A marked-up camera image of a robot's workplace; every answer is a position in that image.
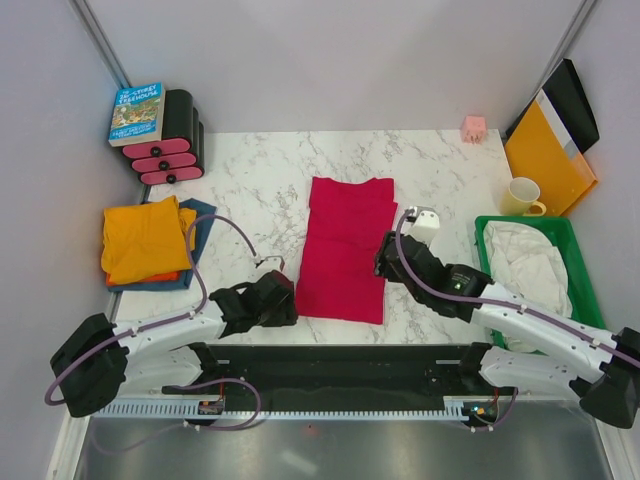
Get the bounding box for yellow mug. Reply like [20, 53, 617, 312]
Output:
[499, 177, 547, 217]

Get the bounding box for green plastic bin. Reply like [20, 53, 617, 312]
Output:
[475, 216, 606, 329]

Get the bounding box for blue folded t-shirt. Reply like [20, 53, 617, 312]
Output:
[106, 198, 217, 293]

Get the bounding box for pink cube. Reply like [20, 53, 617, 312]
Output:
[460, 115, 487, 144]

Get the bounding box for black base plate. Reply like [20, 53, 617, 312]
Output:
[190, 344, 514, 398]

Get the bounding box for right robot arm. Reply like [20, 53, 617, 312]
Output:
[374, 231, 639, 429]

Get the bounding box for red t-shirt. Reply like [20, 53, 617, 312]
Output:
[295, 177, 398, 325]

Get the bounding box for orange folder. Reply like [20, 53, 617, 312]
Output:
[505, 92, 598, 216]

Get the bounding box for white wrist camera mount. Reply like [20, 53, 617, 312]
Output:
[255, 255, 285, 272]

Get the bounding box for white slotted cable duct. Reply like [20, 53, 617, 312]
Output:
[92, 397, 499, 421]

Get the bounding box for blue treehouse book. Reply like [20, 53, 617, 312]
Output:
[108, 82, 166, 148]

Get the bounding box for yellow folded t-shirt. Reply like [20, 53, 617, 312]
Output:
[101, 196, 197, 286]

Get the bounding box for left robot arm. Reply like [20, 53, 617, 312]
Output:
[45, 270, 298, 418]

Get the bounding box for orange folded t-shirt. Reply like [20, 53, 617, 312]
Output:
[106, 271, 181, 287]

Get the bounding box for white crumpled t-shirt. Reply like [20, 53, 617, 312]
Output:
[482, 219, 574, 354]

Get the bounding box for black pink drawer organizer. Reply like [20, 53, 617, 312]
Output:
[122, 89, 205, 186]

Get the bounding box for black white folder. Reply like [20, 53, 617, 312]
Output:
[505, 58, 601, 156]

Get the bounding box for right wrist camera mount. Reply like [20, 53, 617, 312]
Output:
[404, 206, 440, 247]

